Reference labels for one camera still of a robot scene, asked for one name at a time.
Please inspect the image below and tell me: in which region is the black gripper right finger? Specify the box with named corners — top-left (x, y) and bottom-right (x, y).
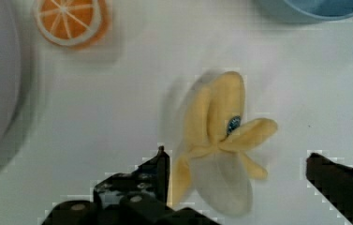
top-left (305, 153), bottom-right (353, 225)

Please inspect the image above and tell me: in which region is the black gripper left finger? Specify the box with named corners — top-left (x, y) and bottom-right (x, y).
top-left (41, 146), bottom-right (220, 225)

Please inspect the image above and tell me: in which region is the yellow plush banana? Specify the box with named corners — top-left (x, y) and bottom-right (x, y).
top-left (168, 71), bottom-right (278, 217)

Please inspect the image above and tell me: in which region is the orange slice toy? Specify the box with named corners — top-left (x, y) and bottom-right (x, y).
top-left (32, 0), bottom-right (110, 49)

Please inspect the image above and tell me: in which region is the blue cup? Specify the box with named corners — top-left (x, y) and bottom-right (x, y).
top-left (257, 0), bottom-right (353, 23)

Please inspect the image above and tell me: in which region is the grey round plate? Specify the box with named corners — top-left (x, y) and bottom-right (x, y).
top-left (0, 0), bottom-right (37, 174)

